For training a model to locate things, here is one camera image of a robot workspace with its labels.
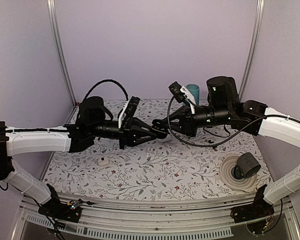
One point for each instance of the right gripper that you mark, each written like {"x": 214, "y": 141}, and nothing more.
{"x": 186, "y": 124}

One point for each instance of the dark grey mug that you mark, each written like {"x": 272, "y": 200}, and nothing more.
{"x": 246, "y": 166}

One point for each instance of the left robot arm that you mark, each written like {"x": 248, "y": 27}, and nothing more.
{"x": 94, "y": 120}

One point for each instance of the teal vase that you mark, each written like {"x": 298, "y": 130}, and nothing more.
{"x": 195, "y": 91}

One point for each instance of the beige ribbed plate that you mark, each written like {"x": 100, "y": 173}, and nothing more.
{"x": 226, "y": 173}

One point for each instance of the right aluminium frame post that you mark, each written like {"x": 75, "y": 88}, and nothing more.
{"x": 257, "y": 24}

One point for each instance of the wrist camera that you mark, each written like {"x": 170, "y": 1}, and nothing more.
{"x": 128, "y": 110}
{"x": 183, "y": 95}

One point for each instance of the black round earbud case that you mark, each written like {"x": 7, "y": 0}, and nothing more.
{"x": 160, "y": 131}

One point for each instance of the left aluminium frame post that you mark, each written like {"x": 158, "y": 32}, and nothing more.
{"x": 51, "y": 6}

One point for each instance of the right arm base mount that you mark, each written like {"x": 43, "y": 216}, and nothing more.
{"x": 257, "y": 209}

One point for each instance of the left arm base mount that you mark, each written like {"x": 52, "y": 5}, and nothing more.
{"x": 54, "y": 208}

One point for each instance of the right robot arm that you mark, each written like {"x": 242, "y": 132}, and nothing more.
{"x": 253, "y": 117}

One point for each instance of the white oval earbud case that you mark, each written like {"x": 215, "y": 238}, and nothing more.
{"x": 164, "y": 140}

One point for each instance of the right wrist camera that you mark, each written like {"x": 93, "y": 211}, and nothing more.
{"x": 183, "y": 95}

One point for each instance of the front aluminium rail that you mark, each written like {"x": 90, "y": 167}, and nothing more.
{"x": 200, "y": 219}

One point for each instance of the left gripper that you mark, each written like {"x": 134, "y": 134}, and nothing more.
{"x": 130, "y": 131}

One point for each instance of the floral table mat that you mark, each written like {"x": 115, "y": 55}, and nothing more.
{"x": 173, "y": 171}

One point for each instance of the white case with black earbud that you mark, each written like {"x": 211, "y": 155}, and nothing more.
{"x": 103, "y": 161}

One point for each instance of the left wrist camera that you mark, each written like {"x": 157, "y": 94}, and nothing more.
{"x": 128, "y": 110}

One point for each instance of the aluminium frame post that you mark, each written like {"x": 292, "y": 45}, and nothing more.
{"x": 257, "y": 24}
{"x": 51, "y": 6}

